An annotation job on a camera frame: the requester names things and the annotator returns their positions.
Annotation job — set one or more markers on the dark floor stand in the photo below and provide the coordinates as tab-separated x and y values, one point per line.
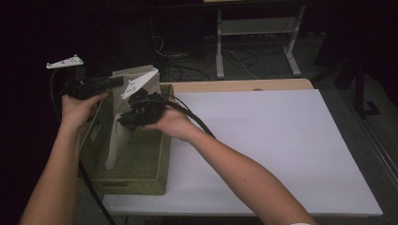
359	87

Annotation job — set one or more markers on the wooden table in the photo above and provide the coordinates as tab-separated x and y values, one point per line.
234	85

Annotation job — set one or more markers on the grey metal stand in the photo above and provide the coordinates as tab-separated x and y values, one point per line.
256	26

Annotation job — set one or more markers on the person's left hand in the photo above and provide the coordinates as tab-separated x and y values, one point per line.
76	109

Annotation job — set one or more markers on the white board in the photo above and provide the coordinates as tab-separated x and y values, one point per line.
281	140

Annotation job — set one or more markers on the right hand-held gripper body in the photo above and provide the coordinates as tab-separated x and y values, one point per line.
145	108

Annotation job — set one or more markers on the green woven basket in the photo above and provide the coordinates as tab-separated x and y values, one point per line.
140	156

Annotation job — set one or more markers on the person's right hand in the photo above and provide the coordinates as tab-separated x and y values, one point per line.
173	123

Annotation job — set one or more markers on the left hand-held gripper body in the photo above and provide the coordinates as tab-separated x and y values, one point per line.
83	87

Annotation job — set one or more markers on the beige cloth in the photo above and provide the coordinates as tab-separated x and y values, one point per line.
120	137

